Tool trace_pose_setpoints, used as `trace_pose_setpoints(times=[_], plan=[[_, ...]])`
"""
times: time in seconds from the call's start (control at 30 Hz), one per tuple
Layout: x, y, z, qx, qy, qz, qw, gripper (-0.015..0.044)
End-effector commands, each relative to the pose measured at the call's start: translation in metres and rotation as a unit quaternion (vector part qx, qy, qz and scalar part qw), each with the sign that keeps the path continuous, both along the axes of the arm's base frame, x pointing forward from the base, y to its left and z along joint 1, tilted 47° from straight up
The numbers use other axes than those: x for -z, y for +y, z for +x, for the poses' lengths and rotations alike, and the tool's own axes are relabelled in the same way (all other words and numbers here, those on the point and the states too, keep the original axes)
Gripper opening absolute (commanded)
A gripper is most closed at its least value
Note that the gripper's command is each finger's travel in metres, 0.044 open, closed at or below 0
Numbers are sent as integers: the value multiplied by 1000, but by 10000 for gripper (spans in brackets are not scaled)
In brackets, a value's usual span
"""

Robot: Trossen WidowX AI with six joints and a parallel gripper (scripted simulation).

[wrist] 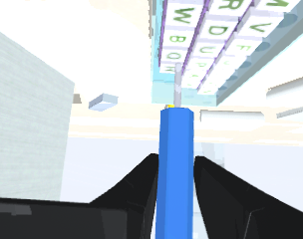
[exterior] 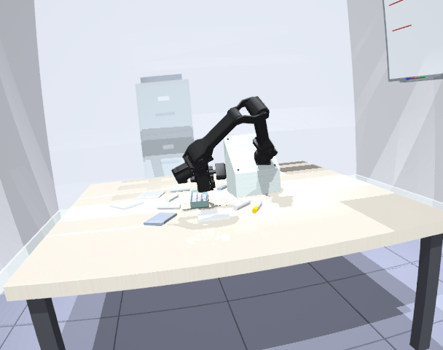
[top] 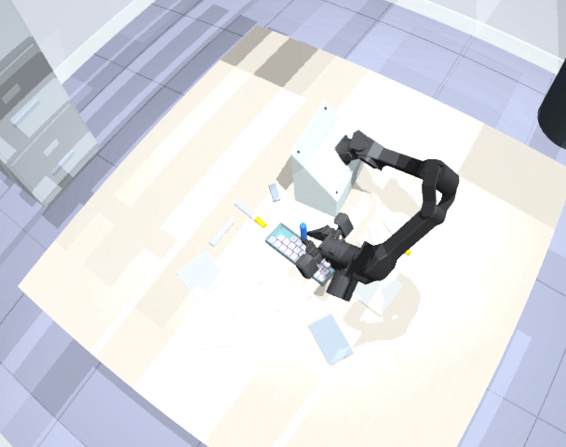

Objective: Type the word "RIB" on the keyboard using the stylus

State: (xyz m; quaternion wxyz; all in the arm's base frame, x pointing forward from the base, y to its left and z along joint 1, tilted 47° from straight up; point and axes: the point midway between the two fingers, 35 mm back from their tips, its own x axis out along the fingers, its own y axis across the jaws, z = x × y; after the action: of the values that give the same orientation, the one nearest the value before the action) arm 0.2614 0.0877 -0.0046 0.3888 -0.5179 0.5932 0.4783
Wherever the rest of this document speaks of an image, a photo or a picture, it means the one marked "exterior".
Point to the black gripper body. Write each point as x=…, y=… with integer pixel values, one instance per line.
x=220, y=172

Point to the white keyboard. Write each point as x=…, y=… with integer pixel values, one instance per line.
x=198, y=200

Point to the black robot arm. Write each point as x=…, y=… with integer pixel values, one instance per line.
x=199, y=153

